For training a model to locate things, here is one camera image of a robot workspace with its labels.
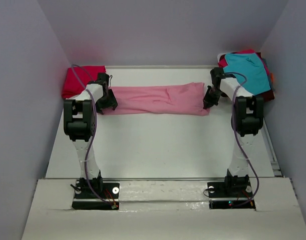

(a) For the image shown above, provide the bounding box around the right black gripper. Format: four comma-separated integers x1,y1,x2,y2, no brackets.
204,85,223,109

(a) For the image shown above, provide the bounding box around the pink t shirt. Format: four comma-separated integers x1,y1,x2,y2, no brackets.
103,82,210,116

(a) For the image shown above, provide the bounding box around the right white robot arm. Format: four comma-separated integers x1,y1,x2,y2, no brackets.
203,67,264,198

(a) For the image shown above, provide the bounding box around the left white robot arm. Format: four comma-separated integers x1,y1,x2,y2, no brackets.
63,73,118,199

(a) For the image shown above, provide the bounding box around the magenta t shirt in pile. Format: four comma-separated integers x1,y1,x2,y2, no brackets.
217,49,255,68

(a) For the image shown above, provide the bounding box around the folded red t shirt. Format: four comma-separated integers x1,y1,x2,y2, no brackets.
61,65,106,99

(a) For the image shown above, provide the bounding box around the teal t shirt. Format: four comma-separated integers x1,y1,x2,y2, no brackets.
223,53,270,95

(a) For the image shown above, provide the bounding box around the dark maroon t shirt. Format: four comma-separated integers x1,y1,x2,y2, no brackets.
256,52,275,102

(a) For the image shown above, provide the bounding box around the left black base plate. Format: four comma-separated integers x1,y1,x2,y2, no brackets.
70,181,120,211

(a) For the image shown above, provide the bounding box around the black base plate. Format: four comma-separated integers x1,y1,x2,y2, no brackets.
203,181,256,210
70,181,120,211

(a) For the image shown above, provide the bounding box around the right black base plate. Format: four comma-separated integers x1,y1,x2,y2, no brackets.
203,181,256,210

